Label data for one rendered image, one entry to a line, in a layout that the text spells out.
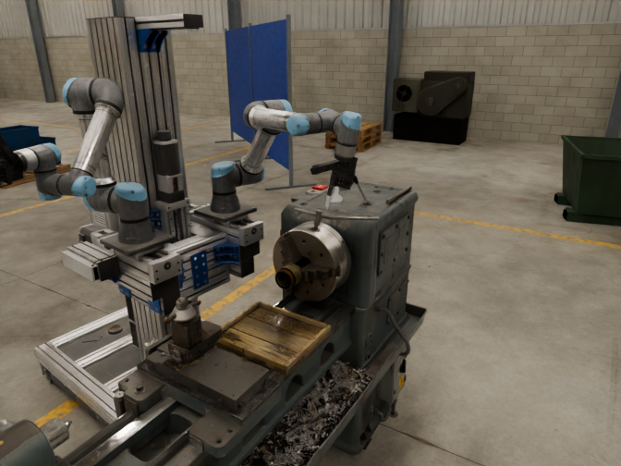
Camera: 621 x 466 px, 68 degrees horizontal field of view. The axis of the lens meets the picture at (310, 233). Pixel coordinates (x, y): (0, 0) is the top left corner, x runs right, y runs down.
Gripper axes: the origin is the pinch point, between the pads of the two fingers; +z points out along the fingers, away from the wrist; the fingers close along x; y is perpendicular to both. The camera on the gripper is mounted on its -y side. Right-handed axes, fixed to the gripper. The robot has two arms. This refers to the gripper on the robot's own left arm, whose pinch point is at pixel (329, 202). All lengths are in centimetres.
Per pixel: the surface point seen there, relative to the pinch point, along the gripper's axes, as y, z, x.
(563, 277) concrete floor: 191, 118, 238
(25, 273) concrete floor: -282, 196, 133
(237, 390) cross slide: -7, 36, -68
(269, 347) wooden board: -7, 47, -35
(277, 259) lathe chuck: -17.0, 30.5, -0.1
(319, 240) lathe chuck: -0.3, 13.9, -5.9
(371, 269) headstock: 21.9, 27.5, 6.2
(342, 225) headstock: 5.9, 12.2, 9.4
